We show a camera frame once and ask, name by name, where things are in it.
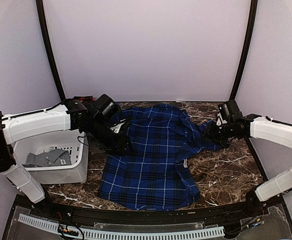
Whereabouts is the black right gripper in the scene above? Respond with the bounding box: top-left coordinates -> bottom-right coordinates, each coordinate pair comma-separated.
200,120 -> 234,146

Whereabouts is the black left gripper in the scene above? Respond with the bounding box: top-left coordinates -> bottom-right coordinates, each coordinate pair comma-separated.
87,116 -> 135,157

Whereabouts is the blue plaid long sleeve shirt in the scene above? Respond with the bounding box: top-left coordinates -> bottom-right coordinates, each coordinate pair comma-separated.
99,103 -> 221,211

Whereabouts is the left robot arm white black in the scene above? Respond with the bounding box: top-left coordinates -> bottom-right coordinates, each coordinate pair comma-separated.
0,94 -> 133,218

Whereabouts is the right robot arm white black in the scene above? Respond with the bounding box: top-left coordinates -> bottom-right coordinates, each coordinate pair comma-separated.
204,99 -> 292,217

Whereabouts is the red black plaid folded shirt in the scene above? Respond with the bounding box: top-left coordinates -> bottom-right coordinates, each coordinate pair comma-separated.
72,95 -> 95,102

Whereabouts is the white plastic laundry basket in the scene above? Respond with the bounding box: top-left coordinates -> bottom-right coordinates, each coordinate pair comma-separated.
13,131 -> 89,185

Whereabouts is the grey shirt in basket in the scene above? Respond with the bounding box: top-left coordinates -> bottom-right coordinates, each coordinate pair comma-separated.
23,148 -> 72,168

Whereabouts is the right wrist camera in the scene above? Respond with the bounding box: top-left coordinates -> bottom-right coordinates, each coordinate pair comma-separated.
216,103 -> 230,126

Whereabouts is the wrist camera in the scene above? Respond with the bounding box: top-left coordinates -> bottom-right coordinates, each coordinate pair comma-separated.
110,117 -> 132,134
216,103 -> 230,126

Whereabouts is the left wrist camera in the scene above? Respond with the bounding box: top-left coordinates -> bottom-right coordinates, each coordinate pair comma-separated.
110,117 -> 132,134

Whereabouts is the black front rail base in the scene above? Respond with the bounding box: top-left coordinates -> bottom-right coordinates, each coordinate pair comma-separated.
12,193 -> 287,232

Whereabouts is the white slotted cable duct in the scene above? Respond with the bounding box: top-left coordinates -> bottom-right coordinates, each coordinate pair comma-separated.
18,214 -> 225,240

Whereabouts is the black corner frame post right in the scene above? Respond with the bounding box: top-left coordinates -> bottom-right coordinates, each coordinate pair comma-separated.
229,0 -> 258,100

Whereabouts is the black corner frame post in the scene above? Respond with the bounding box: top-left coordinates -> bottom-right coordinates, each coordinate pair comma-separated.
35,0 -> 66,101
229,0 -> 258,100

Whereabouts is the black corner frame post left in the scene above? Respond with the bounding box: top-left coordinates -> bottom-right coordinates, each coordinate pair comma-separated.
35,0 -> 66,101

